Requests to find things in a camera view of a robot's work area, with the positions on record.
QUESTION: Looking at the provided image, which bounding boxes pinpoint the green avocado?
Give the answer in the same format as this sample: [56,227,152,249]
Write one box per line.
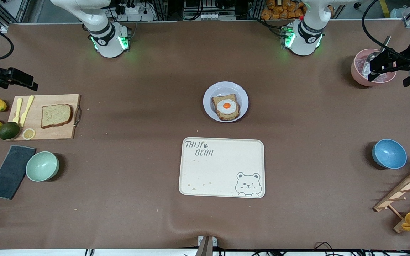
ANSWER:
[0,122,20,140]

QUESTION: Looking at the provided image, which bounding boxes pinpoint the fried egg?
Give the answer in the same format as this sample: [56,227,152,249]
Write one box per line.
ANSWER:
[216,100,237,115]

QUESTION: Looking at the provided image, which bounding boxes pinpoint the white power strip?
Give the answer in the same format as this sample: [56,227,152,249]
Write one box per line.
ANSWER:
[114,3,156,22]

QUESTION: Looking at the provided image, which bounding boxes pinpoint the wooden cutting board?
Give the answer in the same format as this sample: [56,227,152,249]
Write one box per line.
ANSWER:
[7,94,82,141]

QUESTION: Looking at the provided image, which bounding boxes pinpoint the yellow plastic knife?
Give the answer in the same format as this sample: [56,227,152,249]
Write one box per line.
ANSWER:
[20,95,35,127]

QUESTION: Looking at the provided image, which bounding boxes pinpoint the mint green bowl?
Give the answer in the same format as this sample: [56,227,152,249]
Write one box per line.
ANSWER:
[26,151,60,182]

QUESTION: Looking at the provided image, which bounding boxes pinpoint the clear ice cubes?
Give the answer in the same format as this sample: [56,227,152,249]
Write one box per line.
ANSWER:
[356,56,396,83]

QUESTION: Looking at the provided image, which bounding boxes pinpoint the blue bowl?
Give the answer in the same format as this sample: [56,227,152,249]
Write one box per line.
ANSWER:
[372,139,408,170]

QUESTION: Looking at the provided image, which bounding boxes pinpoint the cream bear print tray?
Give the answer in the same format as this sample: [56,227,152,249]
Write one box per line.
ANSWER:
[179,137,266,198]

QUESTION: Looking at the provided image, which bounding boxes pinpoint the yellow plastic fork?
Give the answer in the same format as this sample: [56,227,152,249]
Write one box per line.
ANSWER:
[12,98,23,124]

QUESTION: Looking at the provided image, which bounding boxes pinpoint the round white plate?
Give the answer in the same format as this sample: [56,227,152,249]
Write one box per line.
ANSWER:
[203,81,249,123]

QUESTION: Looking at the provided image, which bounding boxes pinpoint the dark grey cloth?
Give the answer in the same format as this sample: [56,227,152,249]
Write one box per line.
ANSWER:
[0,145,37,200]

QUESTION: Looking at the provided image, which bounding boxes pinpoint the wooden peg rack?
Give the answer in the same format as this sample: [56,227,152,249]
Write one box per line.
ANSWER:
[373,164,410,234]

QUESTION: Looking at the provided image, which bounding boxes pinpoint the bread slice under egg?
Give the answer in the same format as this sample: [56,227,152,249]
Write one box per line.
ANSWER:
[211,94,240,121]

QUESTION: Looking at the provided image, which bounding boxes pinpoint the orange snack pile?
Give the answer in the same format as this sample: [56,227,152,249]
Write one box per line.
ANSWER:
[261,0,307,20]

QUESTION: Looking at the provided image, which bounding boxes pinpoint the pink bowl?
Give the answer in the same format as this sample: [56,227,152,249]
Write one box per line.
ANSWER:
[351,49,398,87]

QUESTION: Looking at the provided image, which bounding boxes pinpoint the brown bread slice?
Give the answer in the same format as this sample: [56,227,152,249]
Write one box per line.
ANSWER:
[41,104,73,129]

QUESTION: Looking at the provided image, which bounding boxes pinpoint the metal scoop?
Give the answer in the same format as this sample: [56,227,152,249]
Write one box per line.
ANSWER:
[365,36,392,68]

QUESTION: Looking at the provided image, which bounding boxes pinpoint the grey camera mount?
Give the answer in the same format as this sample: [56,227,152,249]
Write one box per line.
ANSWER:
[195,235,218,256]

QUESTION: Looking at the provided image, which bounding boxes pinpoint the brown table cloth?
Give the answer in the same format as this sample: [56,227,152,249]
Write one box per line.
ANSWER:
[0,20,410,249]

